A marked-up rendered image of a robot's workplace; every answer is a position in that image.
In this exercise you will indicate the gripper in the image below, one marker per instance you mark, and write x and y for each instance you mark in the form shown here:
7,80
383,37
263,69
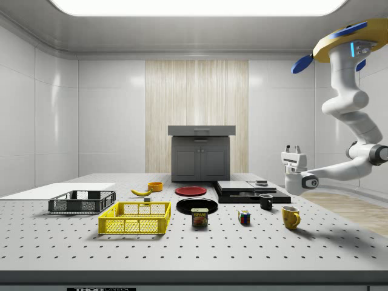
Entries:
293,159

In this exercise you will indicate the puzzle cube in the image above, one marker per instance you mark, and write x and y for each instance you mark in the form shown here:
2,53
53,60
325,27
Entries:
244,217

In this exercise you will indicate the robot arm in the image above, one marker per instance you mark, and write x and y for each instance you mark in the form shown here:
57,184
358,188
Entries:
344,91

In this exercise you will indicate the black mug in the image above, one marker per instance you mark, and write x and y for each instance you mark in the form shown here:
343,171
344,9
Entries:
265,202

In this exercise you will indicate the yellow mug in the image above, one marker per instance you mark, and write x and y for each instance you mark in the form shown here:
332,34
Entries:
289,217

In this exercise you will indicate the white cabinet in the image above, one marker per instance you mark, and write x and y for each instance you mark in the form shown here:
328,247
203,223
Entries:
200,160

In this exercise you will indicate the red plate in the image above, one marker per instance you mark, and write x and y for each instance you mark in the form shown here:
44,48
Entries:
191,191

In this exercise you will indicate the flat-sided can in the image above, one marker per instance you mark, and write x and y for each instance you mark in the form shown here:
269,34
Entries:
199,217

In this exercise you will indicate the white drawer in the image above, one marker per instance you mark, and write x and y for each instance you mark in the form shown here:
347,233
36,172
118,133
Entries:
182,130

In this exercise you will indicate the black plate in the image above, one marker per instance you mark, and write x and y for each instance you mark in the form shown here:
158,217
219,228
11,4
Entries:
186,204

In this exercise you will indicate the drone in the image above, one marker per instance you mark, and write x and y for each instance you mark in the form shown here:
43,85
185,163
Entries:
330,41

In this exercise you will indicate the yellow bowl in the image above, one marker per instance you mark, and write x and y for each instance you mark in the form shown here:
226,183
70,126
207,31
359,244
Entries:
155,187

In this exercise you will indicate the banana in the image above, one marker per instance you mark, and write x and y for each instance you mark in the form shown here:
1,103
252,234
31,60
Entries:
141,193

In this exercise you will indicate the yellow basket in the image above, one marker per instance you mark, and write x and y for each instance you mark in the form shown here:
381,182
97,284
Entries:
130,225

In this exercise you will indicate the dark grey basket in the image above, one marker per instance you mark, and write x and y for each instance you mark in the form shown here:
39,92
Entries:
77,205

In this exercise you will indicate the white board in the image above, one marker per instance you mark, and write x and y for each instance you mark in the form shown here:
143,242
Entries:
54,190

